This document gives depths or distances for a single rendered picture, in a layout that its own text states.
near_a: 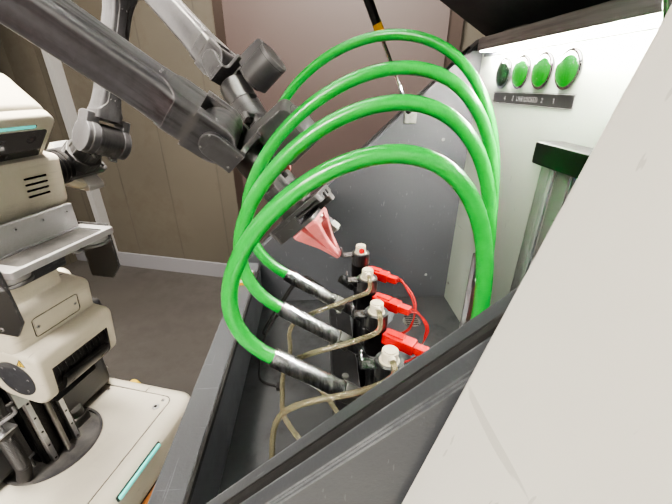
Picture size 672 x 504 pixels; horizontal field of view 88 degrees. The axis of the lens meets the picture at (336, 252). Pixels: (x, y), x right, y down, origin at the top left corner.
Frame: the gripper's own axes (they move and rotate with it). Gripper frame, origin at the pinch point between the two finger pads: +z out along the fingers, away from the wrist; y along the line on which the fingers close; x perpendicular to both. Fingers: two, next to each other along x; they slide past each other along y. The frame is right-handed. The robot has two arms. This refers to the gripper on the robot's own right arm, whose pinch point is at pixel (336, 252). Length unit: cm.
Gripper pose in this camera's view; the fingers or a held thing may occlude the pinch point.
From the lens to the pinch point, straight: 55.1
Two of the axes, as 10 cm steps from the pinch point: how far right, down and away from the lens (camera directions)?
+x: 1.9, -4.1, 8.9
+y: 7.4, -5.4, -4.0
